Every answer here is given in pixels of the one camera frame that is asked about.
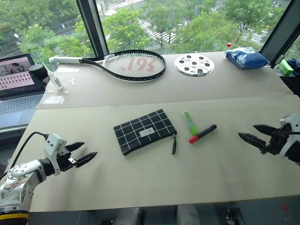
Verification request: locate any clear plastic sheet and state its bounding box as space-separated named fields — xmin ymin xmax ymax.
xmin=42 ymin=90 xmax=70 ymax=105

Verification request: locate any black round speaker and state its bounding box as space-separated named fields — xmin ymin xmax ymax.
xmin=28 ymin=65 xmax=48 ymax=83

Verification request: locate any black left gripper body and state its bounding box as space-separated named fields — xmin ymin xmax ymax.
xmin=55 ymin=145 xmax=77 ymax=172

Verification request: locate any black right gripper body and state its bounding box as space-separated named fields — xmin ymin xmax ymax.
xmin=261 ymin=123 xmax=292 ymax=156

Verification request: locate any white glue tube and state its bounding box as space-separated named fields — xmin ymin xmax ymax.
xmin=37 ymin=52 xmax=64 ymax=91

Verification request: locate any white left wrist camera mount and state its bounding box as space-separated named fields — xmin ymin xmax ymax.
xmin=43 ymin=133 xmax=68 ymax=176

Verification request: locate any black white tennis racket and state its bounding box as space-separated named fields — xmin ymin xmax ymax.
xmin=48 ymin=49 xmax=167 ymax=83

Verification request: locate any black marker with red cap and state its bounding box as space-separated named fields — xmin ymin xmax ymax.
xmin=188 ymin=124 xmax=218 ymax=144

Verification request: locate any round white perforated disc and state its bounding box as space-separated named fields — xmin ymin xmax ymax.
xmin=173 ymin=53 xmax=215 ymax=77

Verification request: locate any blue plastic bag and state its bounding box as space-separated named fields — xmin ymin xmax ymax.
xmin=225 ymin=47 xmax=270 ymax=70

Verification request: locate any green box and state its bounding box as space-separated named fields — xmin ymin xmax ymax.
xmin=278 ymin=59 xmax=294 ymax=76

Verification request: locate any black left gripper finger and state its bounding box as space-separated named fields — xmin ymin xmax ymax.
xmin=75 ymin=151 xmax=98 ymax=168
xmin=65 ymin=142 xmax=85 ymax=152

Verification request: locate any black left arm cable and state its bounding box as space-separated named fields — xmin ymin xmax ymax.
xmin=0 ymin=131 xmax=49 ymax=181

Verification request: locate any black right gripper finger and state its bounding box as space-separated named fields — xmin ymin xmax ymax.
xmin=238 ymin=132 xmax=270 ymax=150
xmin=253 ymin=124 xmax=278 ymax=137

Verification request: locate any grey laptop computer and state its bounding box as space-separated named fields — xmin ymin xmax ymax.
xmin=0 ymin=53 xmax=45 ymax=129

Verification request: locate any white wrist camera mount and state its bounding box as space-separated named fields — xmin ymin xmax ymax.
xmin=43 ymin=133 xmax=68 ymax=176
xmin=278 ymin=113 xmax=300 ymax=159

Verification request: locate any black grid pencil pouch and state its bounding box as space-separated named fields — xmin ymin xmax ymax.
xmin=113 ymin=108 xmax=178 ymax=156

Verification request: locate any green highlighter pen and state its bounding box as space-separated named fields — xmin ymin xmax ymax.
xmin=181 ymin=110 xmax=199 ymax=136

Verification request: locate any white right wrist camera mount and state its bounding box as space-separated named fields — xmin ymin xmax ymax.
xmin=278 ymin=113 xmax=300 ymax=159

